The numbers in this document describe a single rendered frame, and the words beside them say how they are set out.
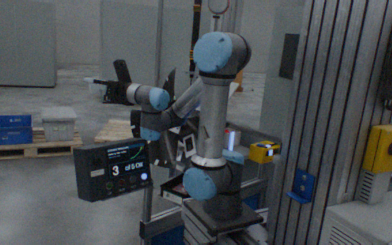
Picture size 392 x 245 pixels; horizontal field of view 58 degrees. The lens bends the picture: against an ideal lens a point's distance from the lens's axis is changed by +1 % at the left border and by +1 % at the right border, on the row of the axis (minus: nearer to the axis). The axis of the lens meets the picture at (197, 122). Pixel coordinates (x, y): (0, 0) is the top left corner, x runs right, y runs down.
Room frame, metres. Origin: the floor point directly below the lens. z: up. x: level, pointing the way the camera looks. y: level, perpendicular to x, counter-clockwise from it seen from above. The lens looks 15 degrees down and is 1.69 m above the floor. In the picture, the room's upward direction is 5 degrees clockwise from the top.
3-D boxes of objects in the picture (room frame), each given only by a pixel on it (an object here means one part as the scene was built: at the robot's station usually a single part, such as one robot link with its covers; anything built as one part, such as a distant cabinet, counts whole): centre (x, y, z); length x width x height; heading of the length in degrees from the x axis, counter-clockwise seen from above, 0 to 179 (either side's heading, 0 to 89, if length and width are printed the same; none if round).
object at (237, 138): (2.52, -0.22, 0.92); 0.17 x 0.16 x 0.11; 134
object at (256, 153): (1.93, -0.40, 1.02); 0.16 x 0.10 x 0.11; 134
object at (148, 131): (1.24, 0.16, 1.34); 0.11 x 0.08 x 0.11; 147
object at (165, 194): (1.72, 0.04, 0.85); 0.22 x 0.17 x 0.07; 150
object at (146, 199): (1.36, 0.19, 0.96); 0.03 x 0.03 x 0.20; 44
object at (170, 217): (1.66, -0.12, 0.82); 0.90 x 0.04 x 0.08; 134
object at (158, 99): (1.23, 0.17, 1.43); 0.11 x 0.08 x 0.09; 57
